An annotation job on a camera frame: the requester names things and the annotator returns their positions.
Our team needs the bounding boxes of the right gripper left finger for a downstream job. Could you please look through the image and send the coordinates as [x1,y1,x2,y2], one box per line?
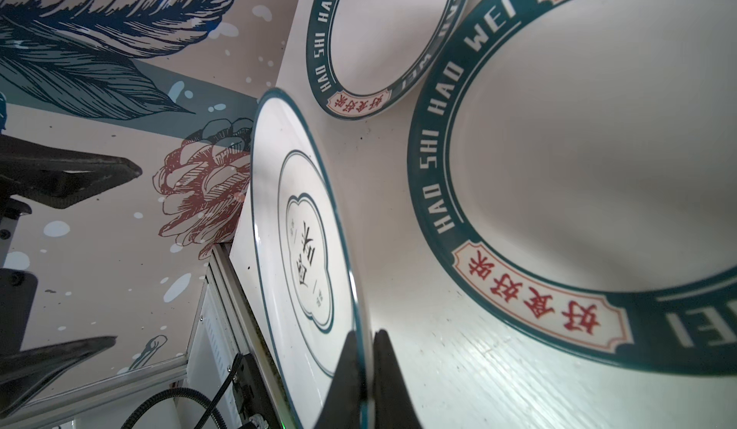
[314,331,363,429]

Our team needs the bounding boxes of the green rim plate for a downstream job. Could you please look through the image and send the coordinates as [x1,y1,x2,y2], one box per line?
[407,0,736,375]
[305,0,468,120]

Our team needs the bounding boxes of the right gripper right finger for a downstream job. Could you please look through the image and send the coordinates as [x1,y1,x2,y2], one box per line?
[373,329,422,429]

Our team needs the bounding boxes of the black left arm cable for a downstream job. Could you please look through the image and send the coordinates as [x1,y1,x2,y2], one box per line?
[119,352,246,429]

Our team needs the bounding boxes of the aluminium front rail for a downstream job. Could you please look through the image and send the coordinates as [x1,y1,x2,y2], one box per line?
[185,244,295,428]

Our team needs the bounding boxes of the white plate black flower outline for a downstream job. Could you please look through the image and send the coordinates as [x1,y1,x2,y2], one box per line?
[251,89,372,428]

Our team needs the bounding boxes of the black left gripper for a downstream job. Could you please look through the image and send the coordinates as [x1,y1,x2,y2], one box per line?
[1,135,142,417]

